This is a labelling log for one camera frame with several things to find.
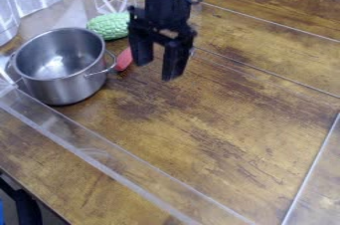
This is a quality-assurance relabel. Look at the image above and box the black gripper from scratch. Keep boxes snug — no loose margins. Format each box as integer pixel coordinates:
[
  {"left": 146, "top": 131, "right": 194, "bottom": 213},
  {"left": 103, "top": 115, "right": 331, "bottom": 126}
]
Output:
[{"left": 127, "top": 0, "right": 195, "bottom": 82}]

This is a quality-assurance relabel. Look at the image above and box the green bumpy toy vegetable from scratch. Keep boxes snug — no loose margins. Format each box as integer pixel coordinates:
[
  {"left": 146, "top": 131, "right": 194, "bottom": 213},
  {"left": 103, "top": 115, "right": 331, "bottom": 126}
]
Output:
[{"left": 86, "top": 12, "right": 130, "bottom": 41}]

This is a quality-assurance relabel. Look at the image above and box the stainless steel pot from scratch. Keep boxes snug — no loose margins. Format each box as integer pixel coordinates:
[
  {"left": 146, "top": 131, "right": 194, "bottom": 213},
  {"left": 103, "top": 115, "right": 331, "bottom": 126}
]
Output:
[{"left": 9, "top": 27, "right": 117, "bottom": 106}]

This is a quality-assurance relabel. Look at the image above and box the clear acrylic table barrier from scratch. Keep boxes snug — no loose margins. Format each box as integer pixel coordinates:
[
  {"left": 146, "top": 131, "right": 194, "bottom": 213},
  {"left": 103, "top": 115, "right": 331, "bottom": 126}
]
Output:
[{"left": 0, "top": 0, "right": 340, "bottom": 225}]

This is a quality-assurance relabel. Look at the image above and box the black table leg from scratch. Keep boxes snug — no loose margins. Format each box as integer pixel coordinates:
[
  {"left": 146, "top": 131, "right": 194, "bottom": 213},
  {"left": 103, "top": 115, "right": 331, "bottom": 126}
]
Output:
[{"left": 0, "top": 177, "right": 42, "bottom": 225}]

